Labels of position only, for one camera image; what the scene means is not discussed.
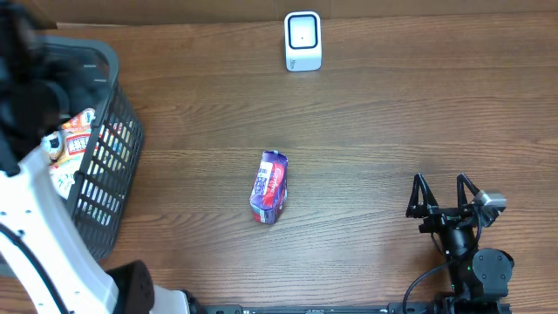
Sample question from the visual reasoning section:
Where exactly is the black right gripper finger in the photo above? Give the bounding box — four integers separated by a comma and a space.
457, 173, 480, 208
405, 173, 439, 218

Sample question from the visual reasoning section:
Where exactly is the grey plastic shopping basket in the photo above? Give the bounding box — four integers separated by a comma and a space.
0, 34, 146, 278

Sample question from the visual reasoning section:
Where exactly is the yellow snack bag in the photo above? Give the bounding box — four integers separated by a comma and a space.
42, 108, 95, 200

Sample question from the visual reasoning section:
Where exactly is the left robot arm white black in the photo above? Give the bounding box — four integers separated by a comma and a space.
1, 1, 201, 313

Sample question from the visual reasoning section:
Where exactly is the black rail at table edge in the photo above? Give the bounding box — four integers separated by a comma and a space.
204, 302, 512, 314

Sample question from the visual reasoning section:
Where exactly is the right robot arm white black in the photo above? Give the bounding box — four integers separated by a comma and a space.
396, 173, 514, 314

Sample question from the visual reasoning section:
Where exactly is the white barcode scanner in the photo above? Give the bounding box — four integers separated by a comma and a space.
283, 10, 323, 72

